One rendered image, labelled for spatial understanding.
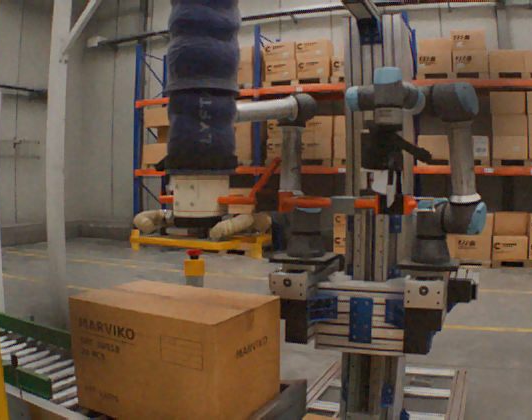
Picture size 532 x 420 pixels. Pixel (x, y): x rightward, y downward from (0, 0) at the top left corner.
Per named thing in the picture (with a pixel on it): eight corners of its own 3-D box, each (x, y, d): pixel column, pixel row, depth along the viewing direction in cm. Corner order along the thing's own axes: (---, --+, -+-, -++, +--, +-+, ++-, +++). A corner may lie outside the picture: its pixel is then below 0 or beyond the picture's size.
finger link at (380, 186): (371, 206, 132) (375, 173, 135) (393, 207, 129) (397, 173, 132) (367, 202, 130) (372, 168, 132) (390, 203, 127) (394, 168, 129)
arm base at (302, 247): (294, 252, 217) (294, 228, 217) (329, 253, 211) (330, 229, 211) (280, 256, 204) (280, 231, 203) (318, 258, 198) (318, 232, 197)
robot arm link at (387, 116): (405, 110, 134) (398, 107, 127) (406, 128, 135) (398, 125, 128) (379, 111, 138) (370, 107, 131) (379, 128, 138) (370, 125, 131)
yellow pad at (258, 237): (167, 237, 174) (167, 222, 174) (185, 235, 183) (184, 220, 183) (256, 243, 158) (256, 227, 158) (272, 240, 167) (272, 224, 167)
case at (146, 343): (77, 404, 168) (67, 296, 166) (148, 374, 203) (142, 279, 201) (218, 452, 140) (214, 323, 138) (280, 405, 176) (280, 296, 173)
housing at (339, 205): (329, 214, 139) (329, 196, 138) (338, 212, 145) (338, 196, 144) (354, 214, 135) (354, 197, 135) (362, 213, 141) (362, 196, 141)
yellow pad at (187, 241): (129, 242, 157) (129, 226, 157) (150, 239, 166) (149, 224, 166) (222, 251, 141) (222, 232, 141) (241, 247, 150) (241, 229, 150)
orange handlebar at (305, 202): (130, 204, 171) (130, 193, 171) (184, 201, 198) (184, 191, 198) (414, 212, 128) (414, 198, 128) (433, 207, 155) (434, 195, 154)
